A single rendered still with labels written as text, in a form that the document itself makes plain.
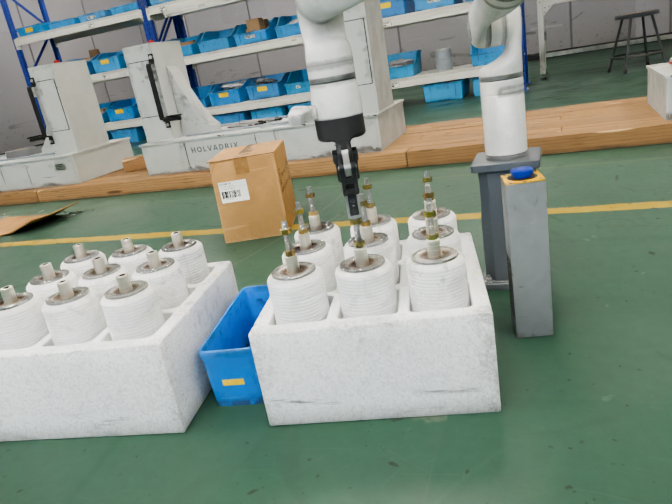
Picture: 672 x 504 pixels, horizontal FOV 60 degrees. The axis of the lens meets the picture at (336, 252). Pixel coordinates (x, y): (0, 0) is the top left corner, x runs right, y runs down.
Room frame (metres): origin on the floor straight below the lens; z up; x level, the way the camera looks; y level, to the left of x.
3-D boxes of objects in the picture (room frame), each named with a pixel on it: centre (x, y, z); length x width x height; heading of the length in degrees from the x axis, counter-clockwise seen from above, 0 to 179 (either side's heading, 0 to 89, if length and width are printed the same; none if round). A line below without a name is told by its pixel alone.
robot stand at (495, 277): (1.30, -0.42, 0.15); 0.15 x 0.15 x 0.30; 67
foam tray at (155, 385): (1.12, 0.47, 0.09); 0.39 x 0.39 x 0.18; 78
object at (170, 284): (1.10, 0.35, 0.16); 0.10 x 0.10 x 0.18
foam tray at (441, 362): (1.02, -0.06, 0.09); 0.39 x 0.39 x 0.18; 79
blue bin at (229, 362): (1.09, 0.20, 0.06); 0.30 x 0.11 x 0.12; 169
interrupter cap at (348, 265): (0.90, -0.04, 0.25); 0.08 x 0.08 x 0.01
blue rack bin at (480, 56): (5.47, -1.72, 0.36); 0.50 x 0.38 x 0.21; 158
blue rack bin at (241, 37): (6.31, 0.37, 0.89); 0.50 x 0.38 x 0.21; 158
